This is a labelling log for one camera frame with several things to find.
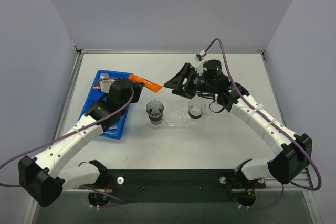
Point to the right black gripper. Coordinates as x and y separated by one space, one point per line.
188 82

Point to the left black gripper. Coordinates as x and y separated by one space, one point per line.
138 91

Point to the clear cup brown base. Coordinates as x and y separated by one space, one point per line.
196 108

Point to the orange toothpaste tube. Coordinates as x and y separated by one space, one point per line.
148 84

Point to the clear textured oval tray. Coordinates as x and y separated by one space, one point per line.
175 114

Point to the dark tinted cup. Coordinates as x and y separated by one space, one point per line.
155 110

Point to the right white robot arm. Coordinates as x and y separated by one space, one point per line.
291 150

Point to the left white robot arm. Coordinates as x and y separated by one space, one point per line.
45 177

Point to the blue plastic bin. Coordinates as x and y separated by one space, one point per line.
114 132

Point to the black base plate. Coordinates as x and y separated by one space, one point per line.
173 186

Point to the aluminium frame rail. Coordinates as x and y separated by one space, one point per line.
303 179

